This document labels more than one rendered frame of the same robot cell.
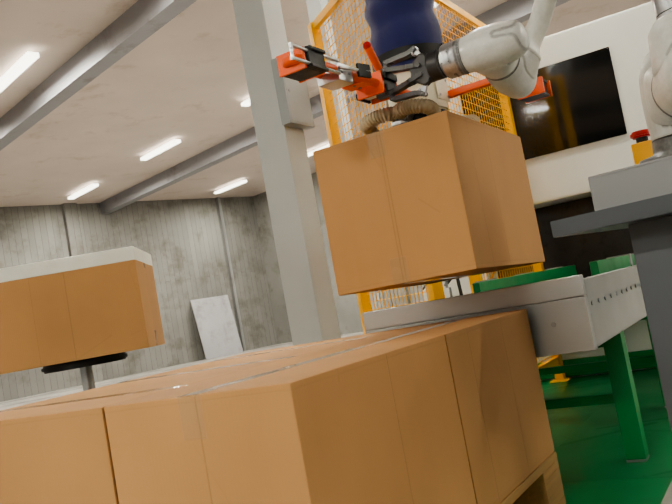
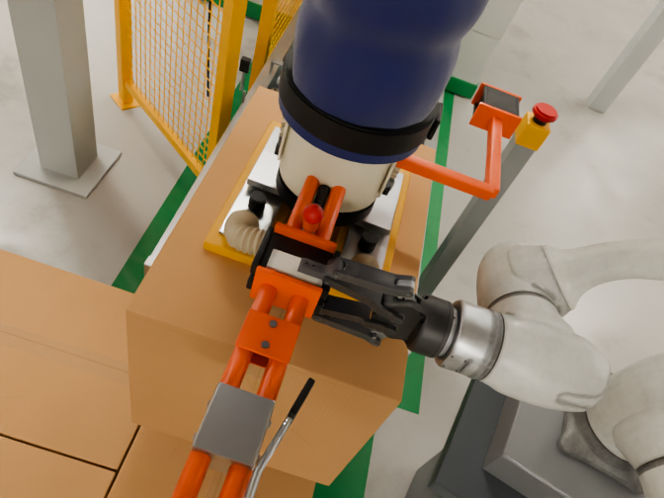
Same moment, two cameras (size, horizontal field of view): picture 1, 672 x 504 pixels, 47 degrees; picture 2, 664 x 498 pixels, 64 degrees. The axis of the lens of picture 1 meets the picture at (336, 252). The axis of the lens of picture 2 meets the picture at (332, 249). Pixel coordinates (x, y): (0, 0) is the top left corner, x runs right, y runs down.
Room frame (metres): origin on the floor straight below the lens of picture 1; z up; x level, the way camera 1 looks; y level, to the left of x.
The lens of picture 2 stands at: (1.69, 0.03, 1.73)
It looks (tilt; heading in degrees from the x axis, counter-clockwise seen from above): 48 degrees down; 325
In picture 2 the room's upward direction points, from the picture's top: 23 degrees clockwise
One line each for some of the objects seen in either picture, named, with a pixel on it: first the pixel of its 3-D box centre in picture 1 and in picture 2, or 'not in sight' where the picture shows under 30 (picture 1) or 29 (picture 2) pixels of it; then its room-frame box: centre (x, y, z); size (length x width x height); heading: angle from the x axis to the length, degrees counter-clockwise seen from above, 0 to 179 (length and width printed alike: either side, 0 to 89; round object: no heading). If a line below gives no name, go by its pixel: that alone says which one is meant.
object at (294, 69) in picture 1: (301, 65); not in sight; (1.75, 0.00, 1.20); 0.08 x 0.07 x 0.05; 149
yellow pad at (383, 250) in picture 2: not in sight; (373, 218); (2.21, -0.40, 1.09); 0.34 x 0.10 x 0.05; 149
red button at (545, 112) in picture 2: (641, 137); (542, 115); (2.59, -1.08, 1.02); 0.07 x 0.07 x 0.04
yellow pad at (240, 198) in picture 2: not in sight; (269, 180); (2.31, -0.23, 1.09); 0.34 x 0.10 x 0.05; 149
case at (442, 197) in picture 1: (436, 210); (292, 278); (2.26, -0.31, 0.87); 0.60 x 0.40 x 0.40; 150
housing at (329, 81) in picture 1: (334, 76); (232, 430); (1.87, -0.07, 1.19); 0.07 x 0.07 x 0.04; 59
